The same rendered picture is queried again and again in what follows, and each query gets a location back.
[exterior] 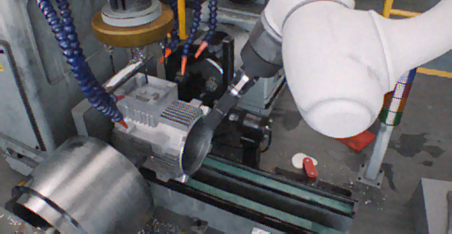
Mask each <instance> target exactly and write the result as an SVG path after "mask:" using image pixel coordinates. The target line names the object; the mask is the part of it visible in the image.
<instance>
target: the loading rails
mask: <svg viewBox="0 0 452 234"><path fill-rule="evenodd" d="M139 172H140V173H141V174H142V177H143V178H144V179H145V180H146V181H147V183H149V184H150V187H149V188H150V190H151V193H152V194H153V197H154V210H155V209H156V207H158V206H159V207H164V208H167V209H168V210H170V211H172V212H176V213H178V214H180V215H183V216H184V217H189V218H190V219H193V222H192V223H191V224H190V230H193V231H195V232H196V233H200V234H204V233H205V230H206V229H207V227H208V226H210V227H212V228H214V229H216V230H220V231H223V232H225V233H226V234H251V233H252V229H253V227H254V226H256V227H258V228H260V229H264V230H267V231H268V232H273V233H274V234H350V233H351V231H350V230H349V229H350V227H351V225H352V223H353V220H354V218H355V214H356V211H357V208H358V203H359V200H354V199H352V198H350V197H345V196H343V195H341V194H338V193H335V192H330V191H327V190H325V189H320V188H319V187H316V186H311V185H308V184H306V183H301V182H298V181H297V180H294V179H289V178H287V177H285V176H279V175H277V174H275V173H273V172H270V171H265V170H262V169H259V168H257V167H253V166H250V165H248V164H245V163H242V162H237V161H234V160H231V159H230V158H228V157H223V156H220V155H217V154H214V153H212V152H209V153H207V155H206V157H205V161H204V162H203V164H202V167H200V169H199V171H198V172H197V173H195V176H193V177H192V178H188V179H187V182H181V181H176V180H173V179H171V178H170V179H169V180H168V181H167V182H165V181H163V180H160V179H157V178H156V174H155V171H154V170H151V169H147V168H145V169H144V168H141V167H140V168H139Z"/></svg>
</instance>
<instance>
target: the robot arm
mask: <svg viewBox="0 0 452 234"><path fill-rule="evenodd" d="M354 6H355V1H354V0H269V3H268V4H267V6H266V8H265V9H264V10H263V11H262V12H261V15H260V16H259V18H258V19H257V21H256V23H255V25H254V27H253V28H252V30H251V32H250V31H249V34H248V35H249V39H248V40H247V43H245V45H244V46H243V48H242V49H241V53H240V56H241V59H242V63H243V64H242V65H241V67H239V69H238V70H237V75H236V76H235V77H234V78H233V80H232V81H231V82H230V84H231V86H229V87H228V89H227V91H226V92H225V94H224V95H223V97H222V98H221V99H219V101H218V100H215V101H214V102H213V104H214V106H213V108H212V109H211V111H209V112H208V114H207V116H206V117H205V118H204V120H203V121H202V122H203V123H206V124H207V126H209V127H210V128H211V129H213V130H214V129H215V128H216V127H217V125H219V123H220V122H221V121H222V120H223V119H224V117H225V116H226V115H227V113H228V112H229V111H230V110H231V107H232V108H234V109H235V107H236V106H237V104H236V103H235V102H236V101H237V99H239V98H241V97H242V94H245V93H247V91H248V90H249V88H250V87H254V84H255V83H256V82H257V81H258V80H259V78H260V77H262V78H271V77H274V76H275V75H276V74H277V73H278V72H279V71H280V70H281V68H282V67H283V66H284V70H285V74H286V78H287V83H288V87H289V89H290V91H291V93H292V96H293V98H294V100H295V103H296V104H297V106H298V110H299V111H300V113H301V115H302V117H303V119H304V120H305V121H306V122H307V123H308V124H309V125H310V126H311V127H312V128H313V129H314V130H315V131H317V132H321V133H323V134H324V135H326V136H331V137H336V138H346V137H350V136H353V135H356V134H359V133H361V132H362V131H363V130H365V129H368V128H369V126H371V125H372V124H373V122H374V120H375V119H376V117H377V116H378V115H379V112H380V110H381V108H382V104H383V98H384V96H383V95H384V94H385V93H387V92H390V91H392V90H394V88H395V86H396V83H397V81H398V80H399V79H400V78H401V77H402V76H403V74H404V73H406V72H407V71H408V70H411V69H413V68H414V67H416V66H419V65H421V64H424V63H426V62H428V61H431V60H432V59H434V58H436V57H438V56H441V55H442V54H444V53H446V52H447V51H448V50H451V49H452V0H441V1H440V2H439V3H438V4H437V5H435V6H434V7H433V8H432V9H431V10H429V11H427V12H424V13H423V14H420V15H418V16H415V17H413V18H408V19H386V18H384V17H382V16H381V15H380V14H377V13H376V12H375V11H374V10H371V11H361V10H354Z"/></svg>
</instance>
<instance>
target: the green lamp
mask: <svg viewBox="0 0 452 234"><path fill-rule="evenodd" d="M402 114H403V110H402V111H399V112H394V111H391V110H388V109H386V108H385V106H383V104H382V108H381V110H380V114H379V118H380V119H381V120H382V122H384V123H385V124H391V125H396V124H398V123H399V122H400V120H401V118H402Z"/></svg>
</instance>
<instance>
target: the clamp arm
mask: <svg viewBox="0 0 452 234"><path fill-rule="evenodd" d="M221 49H222V96H223V95H224V94H225V92H226V91H227V89H228V87H229V86H231V84H230V82H231V81H232V80H233V78H234V52H235V38H234V37H232V36H226V37H225V38H224V39H223V40H222V44H221ZM233 115H235V114H234V113H233V108H232V107H231V110H230V111H229V112H228V113H227V115H226V116H225V117H224V119H223V120H222V123H223V124H224V125H230V124H231V123H233V122H231V121H232V120H233V119H232V118H231V117H234V116H233ZM230 120H231V121H230Z"/></svg>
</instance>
